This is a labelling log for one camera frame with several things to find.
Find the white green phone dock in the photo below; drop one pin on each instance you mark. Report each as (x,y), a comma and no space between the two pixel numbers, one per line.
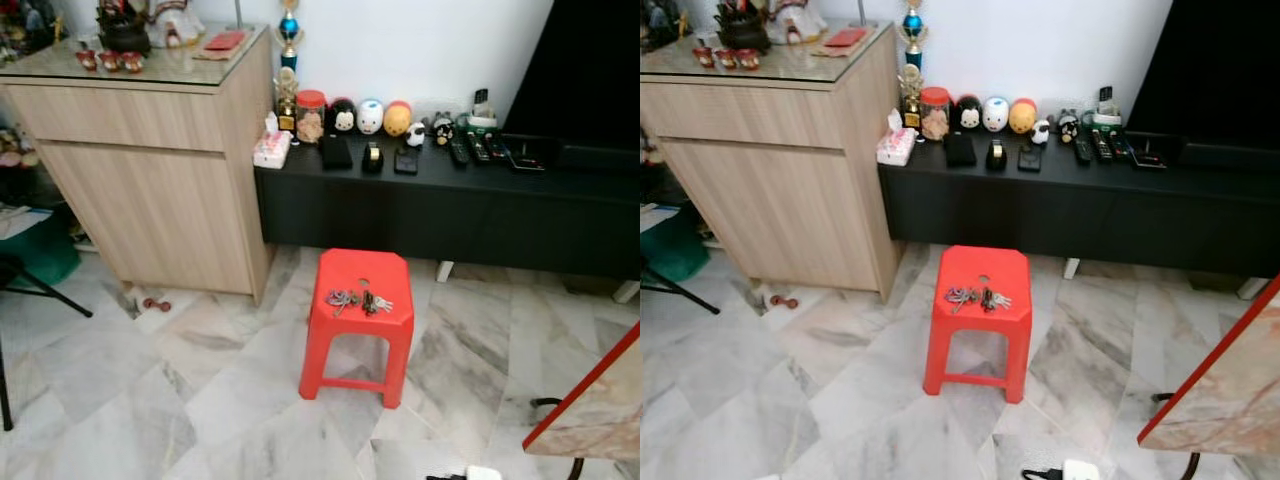
(481,118)
(1106,115)

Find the red plastic stool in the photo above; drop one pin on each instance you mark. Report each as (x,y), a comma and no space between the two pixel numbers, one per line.
(362,272)
(985,268)

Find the pink white tissue box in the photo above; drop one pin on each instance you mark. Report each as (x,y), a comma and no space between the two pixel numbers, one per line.
(896,147)
(272,150)

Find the black television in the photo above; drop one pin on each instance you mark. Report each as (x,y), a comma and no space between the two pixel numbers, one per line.
(1220,70)
(590,70)

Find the white round plush toy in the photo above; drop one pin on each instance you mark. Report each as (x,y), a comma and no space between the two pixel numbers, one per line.
(995,115)
(370,117)

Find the black remote control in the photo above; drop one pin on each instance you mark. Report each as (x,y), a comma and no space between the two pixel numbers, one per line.
(458,152)
(1101,146)
(1120,144)
(497,146)
(480,148)
(1082,151)

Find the green bag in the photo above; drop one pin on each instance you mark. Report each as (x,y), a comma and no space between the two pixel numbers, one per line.
(40,250)
(675,245)

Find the black table leg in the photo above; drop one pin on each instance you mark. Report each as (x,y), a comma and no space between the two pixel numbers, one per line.
(1190,468)
(577,470)

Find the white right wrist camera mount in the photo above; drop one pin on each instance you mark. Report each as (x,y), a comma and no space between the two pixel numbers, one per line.
(1082,470)
(484,474)

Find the white ceramic figurine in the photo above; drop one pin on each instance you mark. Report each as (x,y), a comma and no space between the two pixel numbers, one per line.
(178,25)
(798,22)

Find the small gold trophy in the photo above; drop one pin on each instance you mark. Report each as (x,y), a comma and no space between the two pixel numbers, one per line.
(911,100)
(287,105)

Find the blue gold trophy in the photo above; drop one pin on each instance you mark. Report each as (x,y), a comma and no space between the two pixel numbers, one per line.
(914,30)
(289,30)

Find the black white figurine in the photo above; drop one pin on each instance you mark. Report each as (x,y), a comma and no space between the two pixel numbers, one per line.
(1068,126)
(442,128)

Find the small red floor object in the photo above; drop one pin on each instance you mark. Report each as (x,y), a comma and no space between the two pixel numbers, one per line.
(156,304)
(783,300)

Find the red edged marble table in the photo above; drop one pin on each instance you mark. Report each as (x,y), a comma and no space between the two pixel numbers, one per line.
(1230,390)
(600,415)

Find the yellow orange round plush toy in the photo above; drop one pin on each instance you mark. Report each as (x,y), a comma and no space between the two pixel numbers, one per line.
(1022,118)
(398,120)

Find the red lidded snack jar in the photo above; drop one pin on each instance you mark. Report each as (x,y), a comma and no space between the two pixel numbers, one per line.
(935,117)
(311,120)

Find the black tray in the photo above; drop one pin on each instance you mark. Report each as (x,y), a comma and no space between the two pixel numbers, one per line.
(1155,150)
(530,153)

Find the black chair leg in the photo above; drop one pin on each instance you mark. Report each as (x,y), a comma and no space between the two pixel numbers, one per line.
(685,297)
(45,290)

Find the white console foot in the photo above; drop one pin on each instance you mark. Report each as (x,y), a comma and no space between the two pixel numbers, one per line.
(444,271)
(625,292)
(1071,268)
(1251,288)

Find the black incense pot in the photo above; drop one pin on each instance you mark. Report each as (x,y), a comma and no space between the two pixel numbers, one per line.
(745,32)
(125,35)

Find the small red cup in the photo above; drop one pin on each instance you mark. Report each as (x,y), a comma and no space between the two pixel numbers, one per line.
(749,60)
(109,62)
(132,62)
(726,59)
(704,57)
(87,60)

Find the black round plush toy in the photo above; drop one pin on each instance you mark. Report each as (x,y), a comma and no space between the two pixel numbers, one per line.
(342,117)
(967,114)

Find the plush toys pile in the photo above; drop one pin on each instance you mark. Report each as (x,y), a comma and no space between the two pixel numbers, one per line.
(14,148)

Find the bunch of keys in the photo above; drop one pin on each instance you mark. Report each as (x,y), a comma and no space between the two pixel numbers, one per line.
(368,301)
(988,298)

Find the light wooden cabinet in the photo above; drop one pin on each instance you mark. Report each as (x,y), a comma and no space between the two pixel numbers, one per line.
(150,200)
(780,200)

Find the black tape dispenser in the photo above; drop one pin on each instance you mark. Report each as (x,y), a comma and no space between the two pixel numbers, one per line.
(373,158)
(996,155)

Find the dark ornaments cluster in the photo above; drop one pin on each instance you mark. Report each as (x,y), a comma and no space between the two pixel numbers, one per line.
(25,30)
(660,22)

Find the black wallet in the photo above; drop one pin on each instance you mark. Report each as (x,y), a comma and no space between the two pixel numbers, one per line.
(960,150)
(336,152)

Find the red packet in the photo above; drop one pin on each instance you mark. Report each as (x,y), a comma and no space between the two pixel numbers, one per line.
(224,41)
(846,38)

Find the small white figurine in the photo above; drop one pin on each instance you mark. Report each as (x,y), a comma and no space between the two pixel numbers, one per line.
(1040,133)
(416,136)

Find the black low tv console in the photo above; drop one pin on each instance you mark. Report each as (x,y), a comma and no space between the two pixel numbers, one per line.
(440,215)
(1080,215)

